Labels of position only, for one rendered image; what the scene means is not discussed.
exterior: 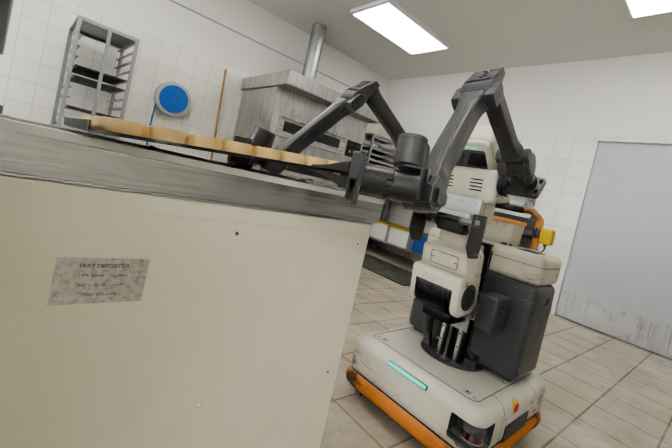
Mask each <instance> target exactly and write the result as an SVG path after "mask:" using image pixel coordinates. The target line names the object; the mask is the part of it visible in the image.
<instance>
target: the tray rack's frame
mask: <svg viewBox="0 0 672 448"><path fill-rule="evenodd" d="M81 23H82V24H84V25H85V26H84V27H83V28H82V30H81V31H80V28H81ZM75 28H76V29H75ZM69 30H71V31H74V30H75V34H74V39H73V44H72V49H71V54H70V59H69V64H68V69H67V74H66V79H65V84H64V89H63V94H62V99H61V104H60V109H59V114H58V119H57V124H56V126H59V127H61V123H62V118H63V113H64V108H65V103H66V98H67V93H68V88H69V83H70V78H71V73H72V68H73V63H74V58H75V53H76V48H77V43H78V38H79V33H80V34H81V35H83V36H85V37H88V38H91V39H94V40H96V41H99V42H102V43H104V44H105V49H104V54H103V59H102V64H101V69H100V74H99V79H98V83H97V88H96V93H95V98H94V103H93V108H92V113H91V117H92V116H95V114H96V109H97V104H98V99H99V94H100V89H101V84H102V79H103V74H104V69H105V64H106V60H107V55H108V50H109V45H110V46H112V47H115V48H118V49H120V50H121V48H122V49H123V48H124V47H126V46H128V45H130V44H132V43H134V42H136V44H135V46H134V54H133V56H132V60H131V61H132V64H131V65H130V73H129V75H128V83H127V85H126V92H125V94H124V101H123V104H122V111H121V114H120V119H122V120H124V116H125V111H126V106H127V101H128V96H129V91H130V87H131V82H132V77H133V72H134V67H135V62H136V57H137V53H138V48H139V43H140V40H139V39H137V38H134V37H132V36H129V35H127V34H124V33H122V32H119V31H117V30H115V29H112V28H110V27H107V26H105V25H102V24H100V23H97V22H95V21H92V20H90V19H87V18H85V17H82V16H80V15H78V17H77V18H76V19H75V21H74V22H73V23H72V25H71V26H70V29H69Z"/></svg>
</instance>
